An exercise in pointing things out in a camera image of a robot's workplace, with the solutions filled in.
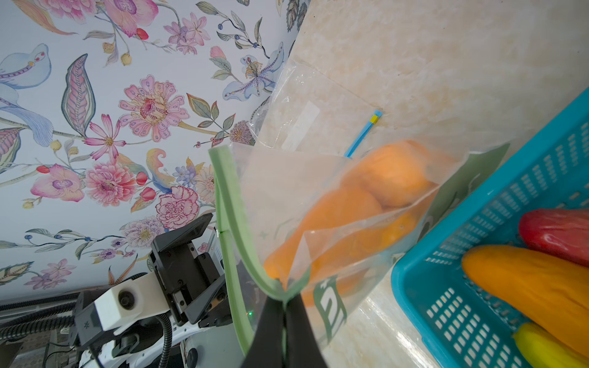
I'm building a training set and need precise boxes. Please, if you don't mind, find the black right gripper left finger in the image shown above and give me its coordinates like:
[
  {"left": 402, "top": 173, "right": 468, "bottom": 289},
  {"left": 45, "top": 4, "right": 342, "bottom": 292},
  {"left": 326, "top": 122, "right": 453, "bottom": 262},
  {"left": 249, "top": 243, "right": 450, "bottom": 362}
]
[{"left": 241, "top": 298, "right": 285, "bottom": 368}]

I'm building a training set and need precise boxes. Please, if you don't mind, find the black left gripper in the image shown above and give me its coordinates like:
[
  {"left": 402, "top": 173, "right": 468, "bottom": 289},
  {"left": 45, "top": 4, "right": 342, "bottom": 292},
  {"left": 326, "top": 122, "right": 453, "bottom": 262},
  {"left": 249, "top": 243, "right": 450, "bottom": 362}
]
[{"left": 150, "top": 214, "right": 233, "bottom": 327}]

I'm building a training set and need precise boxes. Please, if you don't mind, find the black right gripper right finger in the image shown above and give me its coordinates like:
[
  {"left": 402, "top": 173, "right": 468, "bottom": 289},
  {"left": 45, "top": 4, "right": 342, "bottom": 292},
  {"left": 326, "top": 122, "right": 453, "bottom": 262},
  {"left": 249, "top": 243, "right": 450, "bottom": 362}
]
[{"left": 285, "top": 294, "right": 328, "bottom": 368}]

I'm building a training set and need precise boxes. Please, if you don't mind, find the orange mango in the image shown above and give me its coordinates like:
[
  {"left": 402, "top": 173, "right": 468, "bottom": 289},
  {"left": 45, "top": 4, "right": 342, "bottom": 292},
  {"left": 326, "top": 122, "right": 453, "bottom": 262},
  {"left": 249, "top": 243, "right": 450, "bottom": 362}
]
[
  {"left": 461, "top": 245, "right": 588, "bottom": 357},
  {"left": 261, "top": 186, "right": 385, "bottom": 286},
  {"left": 341, "top": 140, "right": 457, "bottom": 208}
]

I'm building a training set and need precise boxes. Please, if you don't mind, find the clear zip-top bag green print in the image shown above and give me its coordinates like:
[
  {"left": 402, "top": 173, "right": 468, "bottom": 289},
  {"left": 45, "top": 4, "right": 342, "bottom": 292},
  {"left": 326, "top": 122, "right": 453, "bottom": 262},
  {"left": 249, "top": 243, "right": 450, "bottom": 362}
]
[{"left": 210, "top": 138, "right": 510, "bottom": 351}]

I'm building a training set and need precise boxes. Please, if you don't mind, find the clear zip-top bag blue zipper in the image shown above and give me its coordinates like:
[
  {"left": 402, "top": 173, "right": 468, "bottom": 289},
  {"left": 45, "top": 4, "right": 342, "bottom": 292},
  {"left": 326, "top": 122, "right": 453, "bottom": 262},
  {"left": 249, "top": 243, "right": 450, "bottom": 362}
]
[{"left": 248, "top": 58, "right": 384, "bottom": 156}]

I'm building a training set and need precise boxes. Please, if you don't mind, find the yellow mango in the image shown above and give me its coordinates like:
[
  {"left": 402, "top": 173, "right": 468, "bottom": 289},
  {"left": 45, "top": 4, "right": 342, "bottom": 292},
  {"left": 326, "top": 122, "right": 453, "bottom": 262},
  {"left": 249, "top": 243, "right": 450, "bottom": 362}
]
[{"left": 512, "top": 323, "right": 588, "bottom": 368}]

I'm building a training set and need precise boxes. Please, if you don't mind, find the orange mango front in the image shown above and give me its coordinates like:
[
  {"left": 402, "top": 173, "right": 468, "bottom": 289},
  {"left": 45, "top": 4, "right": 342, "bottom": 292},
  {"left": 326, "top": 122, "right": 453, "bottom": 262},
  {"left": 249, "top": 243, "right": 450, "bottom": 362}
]
[{"left": 461, "top": 245, "right": 588, "bottom": 357}]

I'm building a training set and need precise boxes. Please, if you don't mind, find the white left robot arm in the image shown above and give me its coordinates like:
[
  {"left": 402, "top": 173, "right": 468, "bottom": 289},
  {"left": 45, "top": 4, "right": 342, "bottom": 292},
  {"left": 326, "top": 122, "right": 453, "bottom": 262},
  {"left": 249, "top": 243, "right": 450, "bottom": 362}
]
[{"left": 70, "top": 214, "right": 242, "bottom": 367}]

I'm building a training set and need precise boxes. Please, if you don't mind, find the red mango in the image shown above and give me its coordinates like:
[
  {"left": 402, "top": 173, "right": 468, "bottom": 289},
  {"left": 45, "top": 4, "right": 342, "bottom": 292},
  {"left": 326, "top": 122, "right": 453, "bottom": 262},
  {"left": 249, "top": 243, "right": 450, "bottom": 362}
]
[{"left": 518, "top": 209, "right": 588, "bottom": 267}]

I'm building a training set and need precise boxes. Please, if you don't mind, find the teal plastic basket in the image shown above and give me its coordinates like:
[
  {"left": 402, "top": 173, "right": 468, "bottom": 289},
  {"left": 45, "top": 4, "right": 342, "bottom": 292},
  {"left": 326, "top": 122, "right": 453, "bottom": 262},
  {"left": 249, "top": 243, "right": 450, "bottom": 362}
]
[{"left": 391, "top": 92, "right": 588, "bottom": 367}]

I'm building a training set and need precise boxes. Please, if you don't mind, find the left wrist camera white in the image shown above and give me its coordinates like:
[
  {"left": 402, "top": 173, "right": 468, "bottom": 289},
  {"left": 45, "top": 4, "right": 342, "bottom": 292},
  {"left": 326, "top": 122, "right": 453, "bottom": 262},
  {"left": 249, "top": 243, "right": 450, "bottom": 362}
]
[{"left": 71, "top": 272, "right": 170, "bottom": 348}]

